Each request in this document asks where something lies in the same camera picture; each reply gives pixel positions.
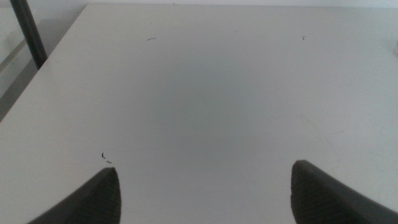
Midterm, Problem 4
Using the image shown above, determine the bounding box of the dark metal pole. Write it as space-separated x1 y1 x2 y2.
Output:
9 0 49 70

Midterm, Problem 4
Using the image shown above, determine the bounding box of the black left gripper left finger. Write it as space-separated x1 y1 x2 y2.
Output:
27 167 122 224

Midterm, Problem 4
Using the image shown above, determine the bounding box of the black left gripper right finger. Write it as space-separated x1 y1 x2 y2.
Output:
290 159 398 224

